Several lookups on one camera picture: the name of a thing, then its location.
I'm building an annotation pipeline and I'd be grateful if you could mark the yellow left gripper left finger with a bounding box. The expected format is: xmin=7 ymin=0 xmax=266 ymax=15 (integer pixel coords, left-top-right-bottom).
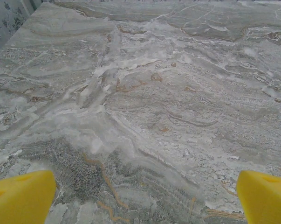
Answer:
xmin=0 ymin=169 xmax=57 ymax=224

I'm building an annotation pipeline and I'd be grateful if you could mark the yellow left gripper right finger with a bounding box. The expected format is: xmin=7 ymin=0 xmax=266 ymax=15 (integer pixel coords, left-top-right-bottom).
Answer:
xmin=236 ymin=169 xmax=281 ymax=224

